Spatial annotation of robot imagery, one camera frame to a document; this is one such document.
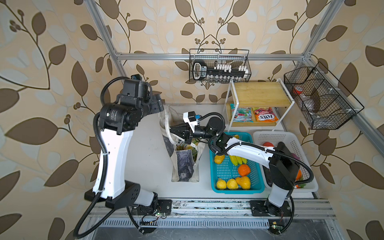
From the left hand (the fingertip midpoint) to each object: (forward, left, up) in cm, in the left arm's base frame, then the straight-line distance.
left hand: (153, 100), depth 61 cm
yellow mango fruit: (-7, -31, -40) cm, 51 cm away
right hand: (-8, -7, -9) cm, 14 cm away
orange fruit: (-13, -44, -38) cm, 60 cm away
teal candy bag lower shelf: (+16, -45, -25) cm, 54 cm away
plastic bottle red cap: (+21, -73, -10) cm, 77 cm away
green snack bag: (-13, -17, -18) cm, 28 cm away
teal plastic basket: (-14, -39, -44) cm, 60 cm away
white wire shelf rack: (+12, -49, -12) cm, 52 cm away
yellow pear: (-20, -44, -38) cm, 61 cm away
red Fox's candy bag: (+16, -59, -25) cm, 66 cm away
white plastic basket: (+5, -77, -42) cm, 88 cm away
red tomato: (+4, -63, -39) cm, 74 cm away
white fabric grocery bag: (-13, -12, -25) cm, 31 cm away
